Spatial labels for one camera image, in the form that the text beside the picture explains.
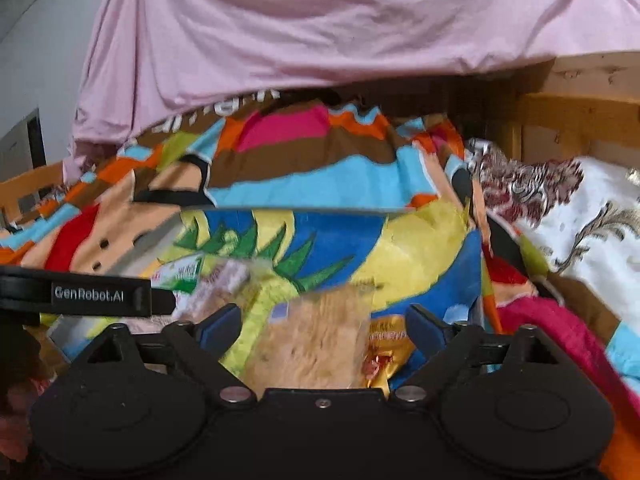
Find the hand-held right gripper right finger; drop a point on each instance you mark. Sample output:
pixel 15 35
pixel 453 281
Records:
pixel 425 332

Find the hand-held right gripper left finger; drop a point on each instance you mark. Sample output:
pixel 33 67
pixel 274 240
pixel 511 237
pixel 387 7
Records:
pixel 220 329

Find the gold foil snack packet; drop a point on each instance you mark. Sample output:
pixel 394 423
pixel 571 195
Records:
pixel 387 351

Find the clear brown snack packet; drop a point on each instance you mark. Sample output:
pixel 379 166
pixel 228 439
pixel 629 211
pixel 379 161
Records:
pixel 220 282

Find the white green snack packet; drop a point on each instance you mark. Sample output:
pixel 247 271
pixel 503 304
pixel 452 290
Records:
pixel 182 272

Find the crispy noodle snack packet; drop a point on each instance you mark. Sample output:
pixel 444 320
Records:
pixel 310 340

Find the dinosaur print tray box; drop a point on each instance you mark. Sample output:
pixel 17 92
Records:
pixel 340 245

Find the printed monkey blanket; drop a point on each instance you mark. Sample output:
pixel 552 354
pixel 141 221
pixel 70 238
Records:
pixel 325 160

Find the white maroon floral quilt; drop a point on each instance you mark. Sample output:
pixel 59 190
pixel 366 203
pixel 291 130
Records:
pixel 590 200

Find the pink bed sheet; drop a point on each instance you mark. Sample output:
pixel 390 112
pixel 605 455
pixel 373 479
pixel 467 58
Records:
pixel 300 25

